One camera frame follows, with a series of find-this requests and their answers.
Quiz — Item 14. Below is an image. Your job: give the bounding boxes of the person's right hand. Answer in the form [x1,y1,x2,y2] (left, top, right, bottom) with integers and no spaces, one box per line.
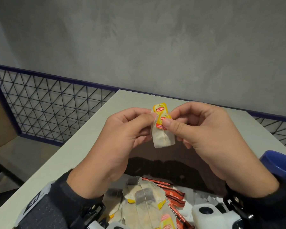
[161,101,280,198]

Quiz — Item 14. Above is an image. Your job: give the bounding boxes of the person's left hand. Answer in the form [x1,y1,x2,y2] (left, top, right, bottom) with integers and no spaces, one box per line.
[66,107,158,200]

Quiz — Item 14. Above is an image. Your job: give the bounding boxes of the brown plastic tray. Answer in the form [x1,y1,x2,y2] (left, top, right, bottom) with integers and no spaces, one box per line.
[125,138,229,196]

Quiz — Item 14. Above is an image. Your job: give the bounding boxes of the white sugar sachets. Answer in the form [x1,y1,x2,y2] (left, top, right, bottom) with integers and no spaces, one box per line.
[174,184,227,222]

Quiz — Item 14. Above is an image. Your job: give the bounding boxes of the pile of tea bags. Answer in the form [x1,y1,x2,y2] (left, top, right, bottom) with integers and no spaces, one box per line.
[99,176,178,229]

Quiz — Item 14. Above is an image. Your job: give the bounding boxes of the red Nescafe coffee sachets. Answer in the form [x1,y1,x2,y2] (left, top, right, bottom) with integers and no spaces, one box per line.
[142,177,195,229]

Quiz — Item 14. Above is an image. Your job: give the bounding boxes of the blue cup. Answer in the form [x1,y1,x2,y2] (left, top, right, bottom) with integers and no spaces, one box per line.
[259,150,286,189]

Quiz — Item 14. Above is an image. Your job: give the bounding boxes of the white box with marker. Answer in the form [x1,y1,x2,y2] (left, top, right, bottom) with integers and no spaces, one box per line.
[87,219,132,229]

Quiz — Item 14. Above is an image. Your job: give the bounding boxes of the black left wrist band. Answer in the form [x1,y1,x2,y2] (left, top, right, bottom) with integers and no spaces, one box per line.
[14,169,107,229]

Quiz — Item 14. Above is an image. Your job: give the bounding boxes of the black metal table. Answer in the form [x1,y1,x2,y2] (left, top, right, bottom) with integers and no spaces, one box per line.
[0,156,26,215]

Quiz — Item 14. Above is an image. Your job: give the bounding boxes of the cardboard box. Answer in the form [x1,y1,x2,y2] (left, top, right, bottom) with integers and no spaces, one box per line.
[0,86,18,153]

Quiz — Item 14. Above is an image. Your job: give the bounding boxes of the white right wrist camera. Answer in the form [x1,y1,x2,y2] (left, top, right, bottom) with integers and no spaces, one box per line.
[192,203,242,229]

